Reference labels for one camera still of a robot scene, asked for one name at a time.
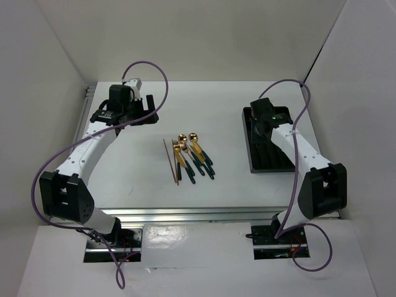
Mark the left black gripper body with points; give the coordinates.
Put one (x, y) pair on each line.
(135, 110)

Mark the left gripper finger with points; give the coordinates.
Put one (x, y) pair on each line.
(138, 119)
(150, 103)

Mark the gold spoon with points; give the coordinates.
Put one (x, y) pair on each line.
(182, 139)
(194, 139)

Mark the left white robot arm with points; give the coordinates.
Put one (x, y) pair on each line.
(64, 192)

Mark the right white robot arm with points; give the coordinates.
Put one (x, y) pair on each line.
(324, 186)

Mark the copper chopstick left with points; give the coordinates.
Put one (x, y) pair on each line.
(170, 163)

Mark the copper chopstick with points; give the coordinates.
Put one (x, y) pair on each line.
(170, 163)
(175, 164)

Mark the copper chopstick right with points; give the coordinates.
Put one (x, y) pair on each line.
(175, 164)

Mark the black cutlery tray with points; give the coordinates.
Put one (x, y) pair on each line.
(263, 156)

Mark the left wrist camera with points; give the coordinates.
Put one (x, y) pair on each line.
(135, 85)

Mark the aluminium table rail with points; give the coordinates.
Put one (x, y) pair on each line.
(195, 215)

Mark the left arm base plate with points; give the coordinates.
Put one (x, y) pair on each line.
(126, 249)

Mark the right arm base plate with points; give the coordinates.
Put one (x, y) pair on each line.
(265, 246)

